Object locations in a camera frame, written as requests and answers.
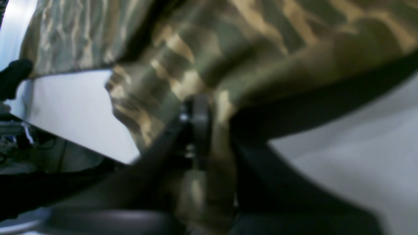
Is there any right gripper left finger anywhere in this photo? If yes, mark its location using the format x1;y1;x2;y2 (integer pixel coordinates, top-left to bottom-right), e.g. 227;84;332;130
1;95;212;235

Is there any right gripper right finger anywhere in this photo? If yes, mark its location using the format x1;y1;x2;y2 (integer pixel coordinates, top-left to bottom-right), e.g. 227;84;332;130
229;111;382;235

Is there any camouflage T-shirt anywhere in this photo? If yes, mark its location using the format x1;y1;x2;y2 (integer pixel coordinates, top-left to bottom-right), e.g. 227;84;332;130
20;0;417;235

